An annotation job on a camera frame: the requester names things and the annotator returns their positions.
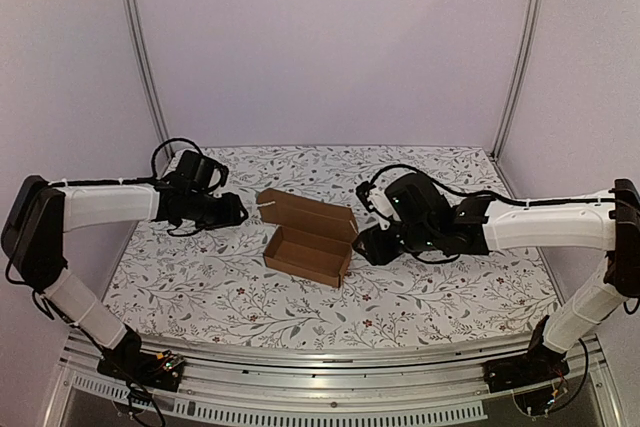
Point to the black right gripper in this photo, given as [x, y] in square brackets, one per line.
[379, 240]

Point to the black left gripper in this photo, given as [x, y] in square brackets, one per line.
[230, 214]

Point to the brown cardboard box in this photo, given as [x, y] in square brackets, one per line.
[313, 240]

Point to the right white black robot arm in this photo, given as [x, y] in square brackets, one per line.
[414, 216]

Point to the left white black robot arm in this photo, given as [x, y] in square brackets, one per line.
[44, 212]

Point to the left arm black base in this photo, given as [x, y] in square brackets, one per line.
[127, 362]

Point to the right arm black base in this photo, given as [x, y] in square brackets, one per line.
[537, 364]

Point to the floral patterned table mat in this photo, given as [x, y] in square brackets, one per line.
[288, 277]

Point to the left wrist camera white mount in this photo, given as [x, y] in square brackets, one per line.
[215, 176]

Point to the aluminium front rail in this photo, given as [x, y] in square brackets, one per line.
[440, 385]

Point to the left aluminium frame post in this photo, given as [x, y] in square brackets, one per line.
[136, 32]

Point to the aluminium frame post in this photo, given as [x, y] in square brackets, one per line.
[136, 32]
[527, 38]

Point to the right aluminium frame post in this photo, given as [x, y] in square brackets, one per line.
[527, 38]

